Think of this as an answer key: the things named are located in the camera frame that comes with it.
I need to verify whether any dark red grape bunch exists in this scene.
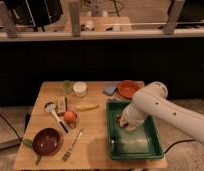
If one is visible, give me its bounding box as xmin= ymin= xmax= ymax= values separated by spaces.
xmin=116 ymin=114 xmax=128 ymax=128

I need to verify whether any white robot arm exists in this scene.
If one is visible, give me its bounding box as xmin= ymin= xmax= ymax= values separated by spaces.
xmin=119 ymin=81 xmax=204 ymax=145

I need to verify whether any white plastic cup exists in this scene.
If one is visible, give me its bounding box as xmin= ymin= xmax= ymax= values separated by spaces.
xmin=73 ymin=82 xmax=87 ymax=98

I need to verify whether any green plastic cup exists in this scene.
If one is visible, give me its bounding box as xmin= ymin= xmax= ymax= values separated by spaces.
xmin=62 ymin=80 xmax=72 ymax=95

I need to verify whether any blue sponge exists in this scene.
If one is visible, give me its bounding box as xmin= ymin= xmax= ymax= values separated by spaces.
xmin=103 ymin=83 xmax=117 ymax=96

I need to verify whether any orange plastic bowl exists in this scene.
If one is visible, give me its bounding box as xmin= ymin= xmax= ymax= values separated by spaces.
xmin=117 ymin=80 xmax=140 ymax=99

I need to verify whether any yellow banana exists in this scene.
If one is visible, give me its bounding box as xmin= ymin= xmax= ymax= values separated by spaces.
xmin=75 ymin=104 xmax=99 ymax=111

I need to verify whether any small wooden block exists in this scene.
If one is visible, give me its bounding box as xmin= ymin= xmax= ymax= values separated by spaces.
xmin=57 ymin=96 xmax=67 ymax=114

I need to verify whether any orange fruit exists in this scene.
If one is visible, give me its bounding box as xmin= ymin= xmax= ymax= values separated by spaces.
xmin=64 ymin=111 xmax=77 ymax=123

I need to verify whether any silver fork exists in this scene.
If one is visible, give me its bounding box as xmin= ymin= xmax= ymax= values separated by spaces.
xmin=62 ymin=128 xmax=84 ymax=161

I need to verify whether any green plastic tray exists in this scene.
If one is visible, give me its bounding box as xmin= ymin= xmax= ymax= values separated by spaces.
xmin=106 ymin=100 xmax=164 ymax=160

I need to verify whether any dark red bowl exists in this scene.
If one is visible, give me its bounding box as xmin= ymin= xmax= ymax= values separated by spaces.
xmin=33 ymin=128 xmax=62 ymax=156

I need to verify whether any green leafy vegetable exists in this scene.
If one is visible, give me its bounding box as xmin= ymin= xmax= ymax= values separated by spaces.
xmin=22 ymin=139 xmax=41 ymax=165

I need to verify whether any black monitor upper left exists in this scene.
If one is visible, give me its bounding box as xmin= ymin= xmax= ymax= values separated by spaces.
xmin=3 ymin=0 xmax=63 ymax=27

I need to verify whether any white handled brush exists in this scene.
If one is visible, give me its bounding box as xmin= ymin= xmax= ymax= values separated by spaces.
xmin=45 ymin=102 xmax=68 ymax=133

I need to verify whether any black cable on floor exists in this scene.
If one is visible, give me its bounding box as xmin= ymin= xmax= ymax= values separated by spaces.
xmin=163 ymin=139 xmax=196 ymax=155

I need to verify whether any metal frame rail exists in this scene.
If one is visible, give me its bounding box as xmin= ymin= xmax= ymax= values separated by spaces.
xmin=0 ymin=0 xmax=204 ymax=42

